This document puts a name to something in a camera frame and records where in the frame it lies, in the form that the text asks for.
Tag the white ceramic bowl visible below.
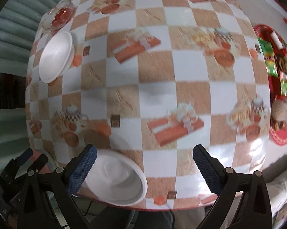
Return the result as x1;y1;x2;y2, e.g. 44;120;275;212
84;149;148;207

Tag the glass bowl with red fruit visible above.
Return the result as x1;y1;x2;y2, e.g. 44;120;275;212
41;0;75;31

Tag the white bowl top left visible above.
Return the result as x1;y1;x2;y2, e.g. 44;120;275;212
39;31;75;83

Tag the green snack packet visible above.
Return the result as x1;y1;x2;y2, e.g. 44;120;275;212
258;37;279;77

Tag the fruit in white foam net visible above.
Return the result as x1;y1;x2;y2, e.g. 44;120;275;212
271;99;287;131

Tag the checkered printed tablecloth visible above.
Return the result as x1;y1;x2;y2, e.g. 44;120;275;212
26;0;280;210

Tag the white cushion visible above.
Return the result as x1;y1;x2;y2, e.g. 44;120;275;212
266;170;287;216

